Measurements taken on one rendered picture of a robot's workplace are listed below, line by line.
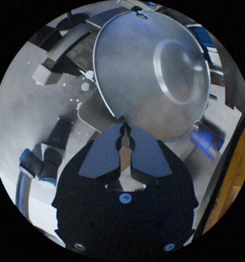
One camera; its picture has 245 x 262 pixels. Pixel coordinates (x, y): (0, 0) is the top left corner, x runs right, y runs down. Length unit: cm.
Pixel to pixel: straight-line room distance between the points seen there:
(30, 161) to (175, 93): 57
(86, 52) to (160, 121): 24
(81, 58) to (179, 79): 22
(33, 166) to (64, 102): 66
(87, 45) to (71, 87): 69
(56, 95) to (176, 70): 93
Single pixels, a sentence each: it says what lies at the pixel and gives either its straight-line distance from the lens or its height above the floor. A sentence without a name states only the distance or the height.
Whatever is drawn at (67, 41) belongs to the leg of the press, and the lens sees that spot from 30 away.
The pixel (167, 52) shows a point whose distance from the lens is 16.
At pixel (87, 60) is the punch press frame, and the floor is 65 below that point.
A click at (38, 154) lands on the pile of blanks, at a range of 129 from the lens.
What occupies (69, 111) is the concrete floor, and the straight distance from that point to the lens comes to 96.
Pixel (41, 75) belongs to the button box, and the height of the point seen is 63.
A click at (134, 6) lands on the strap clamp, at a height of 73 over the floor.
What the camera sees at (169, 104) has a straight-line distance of 16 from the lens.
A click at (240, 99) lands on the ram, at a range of 17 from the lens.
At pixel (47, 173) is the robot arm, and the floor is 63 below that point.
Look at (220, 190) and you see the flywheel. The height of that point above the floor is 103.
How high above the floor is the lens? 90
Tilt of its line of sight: 54 degrees down
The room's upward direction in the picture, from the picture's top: 148 degrees clockwise
